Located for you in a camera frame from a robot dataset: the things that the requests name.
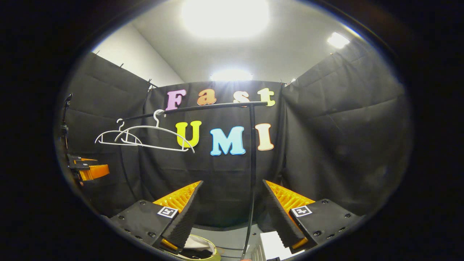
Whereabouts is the black clothes rack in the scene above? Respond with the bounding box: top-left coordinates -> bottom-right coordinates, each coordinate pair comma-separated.
118,101 -> 269,260

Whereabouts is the white clothes hanger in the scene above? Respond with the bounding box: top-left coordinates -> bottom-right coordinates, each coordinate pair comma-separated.
114,109 -> 195,153
95,119 -> 142,146

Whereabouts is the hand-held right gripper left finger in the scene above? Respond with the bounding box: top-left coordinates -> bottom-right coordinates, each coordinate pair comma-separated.
109,180 -> 204,254

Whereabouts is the large ceiling light panel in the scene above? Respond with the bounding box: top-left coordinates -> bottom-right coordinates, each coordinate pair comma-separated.
181,0 -> 269,38

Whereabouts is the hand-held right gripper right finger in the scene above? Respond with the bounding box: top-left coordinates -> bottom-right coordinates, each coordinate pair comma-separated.
262,179 -> 363,256

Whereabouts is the white storage box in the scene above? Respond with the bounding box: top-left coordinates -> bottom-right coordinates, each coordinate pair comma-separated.
254,231 -> 307,261

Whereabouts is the small ceiling light panel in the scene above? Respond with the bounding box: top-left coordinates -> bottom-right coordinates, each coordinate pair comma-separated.
327,32 -> 350,49

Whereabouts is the yellow-rimmed laundry hamper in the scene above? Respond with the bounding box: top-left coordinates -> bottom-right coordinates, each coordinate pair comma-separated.
178,234 -> 222,261

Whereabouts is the ceiling light strip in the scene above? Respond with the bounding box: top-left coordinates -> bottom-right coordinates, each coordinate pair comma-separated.
210,70 -> 253,82

